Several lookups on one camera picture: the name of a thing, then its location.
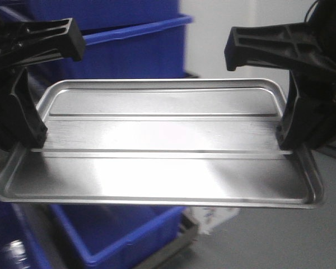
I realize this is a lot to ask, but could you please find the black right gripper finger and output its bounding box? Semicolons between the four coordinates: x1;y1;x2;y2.
306;104;336;149

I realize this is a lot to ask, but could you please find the blue target box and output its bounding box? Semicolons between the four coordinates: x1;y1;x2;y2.
49;204;185;268

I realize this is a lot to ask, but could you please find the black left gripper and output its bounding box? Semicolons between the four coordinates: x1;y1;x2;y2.
0;17;86;151

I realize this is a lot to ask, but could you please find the large blue crate right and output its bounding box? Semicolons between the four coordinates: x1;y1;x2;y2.
0;1;193;82

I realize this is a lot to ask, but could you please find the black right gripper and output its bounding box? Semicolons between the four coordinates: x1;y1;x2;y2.
225;1;336;150

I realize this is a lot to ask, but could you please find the silver metal tray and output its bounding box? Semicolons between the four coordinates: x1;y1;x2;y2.
0;78;324;208

